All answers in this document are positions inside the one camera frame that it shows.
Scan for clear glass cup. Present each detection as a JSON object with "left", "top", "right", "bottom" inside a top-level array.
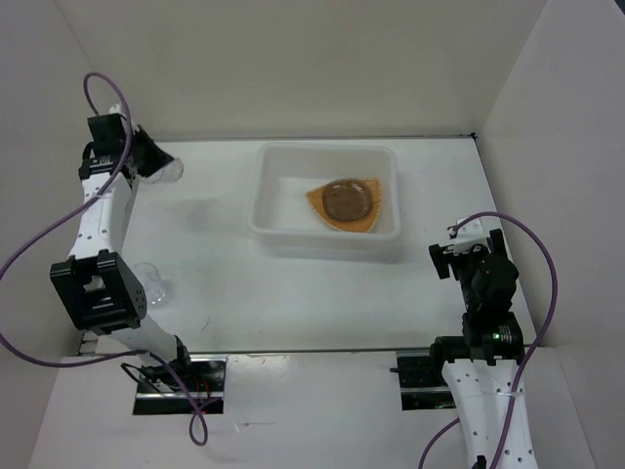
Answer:
[
  {"left": 133, "top": 263, "right": 168, "bottom": 306},
  {"left": 142, "top": 158, "right": 185, "bottom": 185}
]

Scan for clear glass cup front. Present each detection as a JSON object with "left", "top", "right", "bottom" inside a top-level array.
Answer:
[{"left": 133, "top": 263, "right": 168, "bottom": 306}]

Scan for woven bamboo fan tray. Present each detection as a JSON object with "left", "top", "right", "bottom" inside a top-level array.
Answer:
[{"left": 305, "top": 178, "right": 383, "bottom": 234}]

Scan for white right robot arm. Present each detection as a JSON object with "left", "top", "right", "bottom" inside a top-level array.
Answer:
[{"left": 428, "top": 220, "right": 537, "bottom": 468}]

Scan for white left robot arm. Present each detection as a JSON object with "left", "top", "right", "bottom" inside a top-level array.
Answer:
[{"left": 50, "top": 110, "right": 194, "bottom": 391}]

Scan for translucent plastic bin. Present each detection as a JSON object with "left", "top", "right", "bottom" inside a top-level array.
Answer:
[{"left": 248, "top": 143, "right": 401, "bottom": 260}]

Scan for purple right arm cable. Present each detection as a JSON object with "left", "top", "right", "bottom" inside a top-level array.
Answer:
[{"left": 417, "top": 212, "right": 559, "bottom": 469}]

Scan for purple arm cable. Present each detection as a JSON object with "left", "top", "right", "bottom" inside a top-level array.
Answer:
[
  {"left": 417, "top": 212, "right": 559, "bottom": 469},
  {"left": 0, "top": 72, "right": 221, "bottom": 447}
]

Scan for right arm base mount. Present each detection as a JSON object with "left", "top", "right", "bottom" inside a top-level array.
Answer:
[{"left": 390, "top": 349, "right": 455, "bottom": 411}]

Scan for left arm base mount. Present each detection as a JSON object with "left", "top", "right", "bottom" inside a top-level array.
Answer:
[{"left": 120, "top": 355, "right": 228, "bottom": 416}]

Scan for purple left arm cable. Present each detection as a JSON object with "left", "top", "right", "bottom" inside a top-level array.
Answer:
[{"left": 0, "top": 72, "right": 221, "bottom": 447}]

